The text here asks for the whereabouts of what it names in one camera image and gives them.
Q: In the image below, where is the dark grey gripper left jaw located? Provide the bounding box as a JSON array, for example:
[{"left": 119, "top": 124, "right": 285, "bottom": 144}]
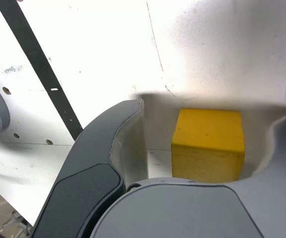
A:
[{"left": 30, "top": 98, "right": 149, "bottom": 238}]

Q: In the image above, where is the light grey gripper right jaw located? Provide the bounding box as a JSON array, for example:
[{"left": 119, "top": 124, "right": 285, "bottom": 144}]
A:
[{"left": 90, "top": 116, "right": 286, "bottom": 238}]

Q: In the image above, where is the yellow cube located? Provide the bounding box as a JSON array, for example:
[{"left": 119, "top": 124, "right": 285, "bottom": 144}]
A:
[{"left": 171, "top": 108, "right": 246, "bottom": 184}]

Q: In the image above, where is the black tape strip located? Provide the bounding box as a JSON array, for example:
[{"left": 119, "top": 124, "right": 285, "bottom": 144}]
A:
[{"left": 0, "top": 0, "right": 84, "bottom": 144}]

